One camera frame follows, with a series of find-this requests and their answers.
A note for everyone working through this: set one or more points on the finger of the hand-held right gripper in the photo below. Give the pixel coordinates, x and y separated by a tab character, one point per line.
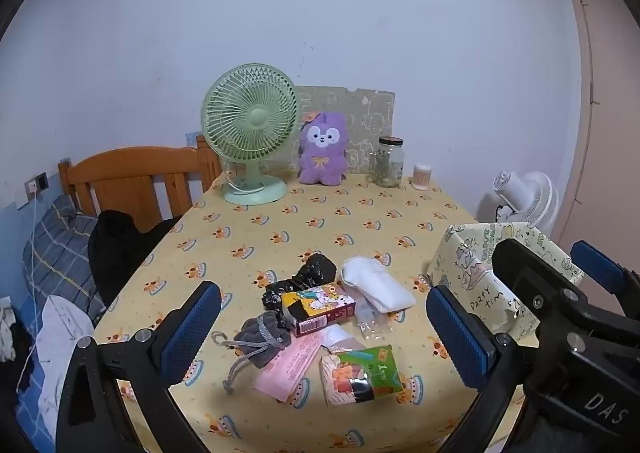
597	265
530	278

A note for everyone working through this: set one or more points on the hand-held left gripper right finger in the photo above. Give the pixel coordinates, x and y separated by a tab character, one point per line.
460	333

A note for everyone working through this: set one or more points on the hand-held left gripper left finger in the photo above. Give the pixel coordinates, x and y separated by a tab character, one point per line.
192	328

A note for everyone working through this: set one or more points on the cartoon print storage box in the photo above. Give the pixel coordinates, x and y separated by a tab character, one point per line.
470	273

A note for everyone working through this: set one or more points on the pink packet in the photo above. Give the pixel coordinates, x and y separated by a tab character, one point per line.
290	363

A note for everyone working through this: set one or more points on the green tissue packet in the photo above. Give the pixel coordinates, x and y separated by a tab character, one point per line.
360	373

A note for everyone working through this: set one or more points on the white standing fan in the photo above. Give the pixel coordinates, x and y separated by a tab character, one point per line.
535	203

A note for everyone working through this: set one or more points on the clear plastic bag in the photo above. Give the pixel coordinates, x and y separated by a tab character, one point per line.
372	323

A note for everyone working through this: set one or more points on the white folded cloth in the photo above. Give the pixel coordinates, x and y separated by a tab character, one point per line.
375	283

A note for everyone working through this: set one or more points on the colourful cartoon carton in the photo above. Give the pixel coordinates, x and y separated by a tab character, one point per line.
320	305

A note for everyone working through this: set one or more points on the black lace cloth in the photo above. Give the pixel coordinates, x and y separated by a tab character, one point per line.
310	273

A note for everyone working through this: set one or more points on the white cloth on bed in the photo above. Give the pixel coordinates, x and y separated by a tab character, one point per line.
62	348

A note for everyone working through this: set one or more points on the beige door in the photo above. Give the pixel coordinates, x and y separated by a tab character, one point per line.
610	133

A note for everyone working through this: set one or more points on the small frosted candle cup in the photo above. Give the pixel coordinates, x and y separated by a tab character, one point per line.
421	177

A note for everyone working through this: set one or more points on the blue plaid pillow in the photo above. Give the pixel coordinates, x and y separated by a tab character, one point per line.
60	253

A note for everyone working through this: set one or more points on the yellow printed tablecloth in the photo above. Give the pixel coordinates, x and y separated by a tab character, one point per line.
320	223

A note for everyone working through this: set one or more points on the glass jar with dark lid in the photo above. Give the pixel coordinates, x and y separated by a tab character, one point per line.
386	163

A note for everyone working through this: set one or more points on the purple plush toy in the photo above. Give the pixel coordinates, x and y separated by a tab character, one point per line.
322	163

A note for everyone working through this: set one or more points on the green desk fan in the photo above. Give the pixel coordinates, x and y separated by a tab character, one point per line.
250	118

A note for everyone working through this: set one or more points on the patterned beige board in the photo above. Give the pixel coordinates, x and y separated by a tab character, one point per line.
370	113

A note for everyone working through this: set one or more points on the wall socket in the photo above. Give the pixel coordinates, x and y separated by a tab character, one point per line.
41	181

